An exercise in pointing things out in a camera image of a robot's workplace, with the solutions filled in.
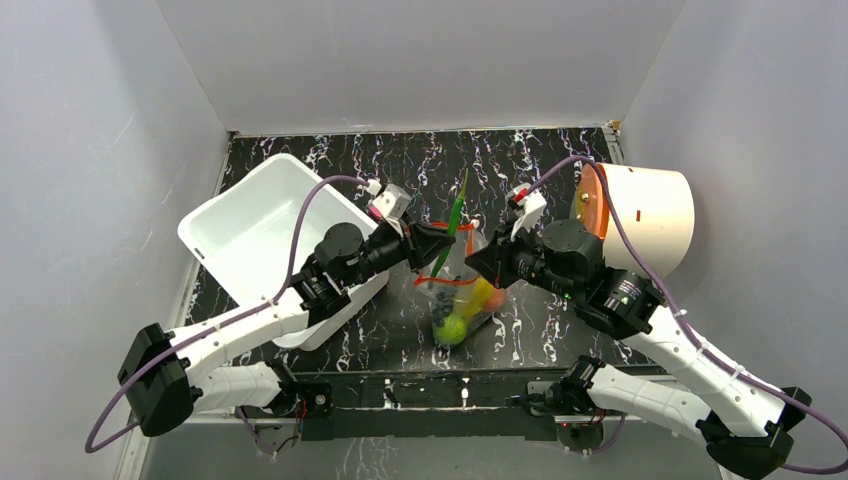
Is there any orange peach toy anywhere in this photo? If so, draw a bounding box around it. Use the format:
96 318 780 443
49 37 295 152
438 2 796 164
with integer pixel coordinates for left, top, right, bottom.
482 289 506 312

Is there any green pear toy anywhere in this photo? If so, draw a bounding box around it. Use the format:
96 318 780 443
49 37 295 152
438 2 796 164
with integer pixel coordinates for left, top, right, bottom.
432 314 468 348

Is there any black grape bunch toy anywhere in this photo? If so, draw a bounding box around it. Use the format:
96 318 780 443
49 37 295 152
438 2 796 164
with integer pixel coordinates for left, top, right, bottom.
428 282 459 323

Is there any yellow starfruit toy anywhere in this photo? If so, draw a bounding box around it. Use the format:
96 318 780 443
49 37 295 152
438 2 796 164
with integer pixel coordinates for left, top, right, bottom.
462 277 496 319

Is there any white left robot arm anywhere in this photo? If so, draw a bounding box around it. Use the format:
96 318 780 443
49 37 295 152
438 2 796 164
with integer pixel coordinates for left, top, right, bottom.
117 217 455 437

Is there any white orange cylinder container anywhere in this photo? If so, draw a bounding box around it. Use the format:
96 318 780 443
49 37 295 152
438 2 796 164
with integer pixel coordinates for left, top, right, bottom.
571 164 695 277

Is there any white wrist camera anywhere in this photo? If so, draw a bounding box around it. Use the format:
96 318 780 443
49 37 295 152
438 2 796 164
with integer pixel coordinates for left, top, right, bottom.
506 183 547 241
365 179 411 237

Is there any green chili pepper toy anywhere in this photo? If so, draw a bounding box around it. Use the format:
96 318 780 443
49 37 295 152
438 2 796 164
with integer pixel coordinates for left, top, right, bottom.
430 170 468 278

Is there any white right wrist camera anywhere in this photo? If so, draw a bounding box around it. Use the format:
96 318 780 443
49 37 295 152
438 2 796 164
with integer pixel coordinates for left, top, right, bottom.
506 183 547 241

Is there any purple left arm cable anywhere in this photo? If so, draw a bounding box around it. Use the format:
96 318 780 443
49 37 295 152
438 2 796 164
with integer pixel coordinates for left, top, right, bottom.
84 174 372 455

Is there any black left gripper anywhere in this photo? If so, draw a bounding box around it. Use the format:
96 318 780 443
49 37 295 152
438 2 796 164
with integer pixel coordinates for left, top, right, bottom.
343 215 455 291

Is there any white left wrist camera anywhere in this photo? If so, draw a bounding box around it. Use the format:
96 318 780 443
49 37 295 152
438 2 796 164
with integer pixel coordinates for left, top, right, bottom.
365 179 411 237

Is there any white plastic bin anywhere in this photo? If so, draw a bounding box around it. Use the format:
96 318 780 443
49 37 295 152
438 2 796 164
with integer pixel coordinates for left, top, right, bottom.
178 154 389 356

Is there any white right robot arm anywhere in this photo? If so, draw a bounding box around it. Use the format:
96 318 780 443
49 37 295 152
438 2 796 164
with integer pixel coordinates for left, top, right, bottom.
466 219 811 479

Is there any small pink cube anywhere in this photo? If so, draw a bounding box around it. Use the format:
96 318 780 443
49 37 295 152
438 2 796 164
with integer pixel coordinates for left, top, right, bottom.
369 205 383 221

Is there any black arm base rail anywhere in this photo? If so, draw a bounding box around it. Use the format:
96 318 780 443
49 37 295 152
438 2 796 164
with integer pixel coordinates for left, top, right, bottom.
132 360 670 444

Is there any clear orange zip bag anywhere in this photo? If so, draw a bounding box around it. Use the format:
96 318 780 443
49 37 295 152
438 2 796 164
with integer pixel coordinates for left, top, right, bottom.
414 219 506 349

